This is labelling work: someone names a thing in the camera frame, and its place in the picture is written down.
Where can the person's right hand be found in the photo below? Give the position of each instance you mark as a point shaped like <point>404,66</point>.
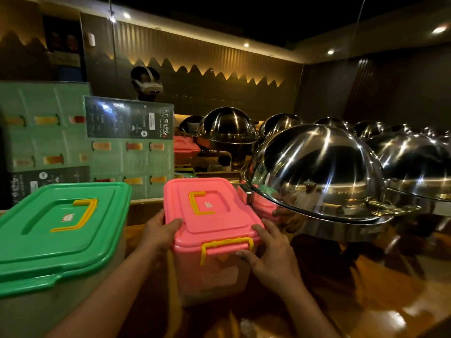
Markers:
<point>278,267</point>

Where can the person's left hand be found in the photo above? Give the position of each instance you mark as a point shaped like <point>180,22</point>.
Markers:
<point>158,239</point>

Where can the pink-lid plastic container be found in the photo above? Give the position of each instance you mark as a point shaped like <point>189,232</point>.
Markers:
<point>211,221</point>

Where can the green-lid plastic container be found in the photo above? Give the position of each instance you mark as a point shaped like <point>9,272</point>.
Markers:
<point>63,242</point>

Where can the person's left forearm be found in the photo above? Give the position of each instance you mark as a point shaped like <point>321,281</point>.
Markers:
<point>105,302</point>

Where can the green menu with dark panel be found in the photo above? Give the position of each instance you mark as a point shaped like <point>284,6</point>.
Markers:
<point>134,161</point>

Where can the row of steel chafing domes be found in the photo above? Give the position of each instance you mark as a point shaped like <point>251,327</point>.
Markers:
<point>317,172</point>

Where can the large green laminated menu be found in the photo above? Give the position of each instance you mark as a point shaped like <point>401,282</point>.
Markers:
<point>45,144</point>

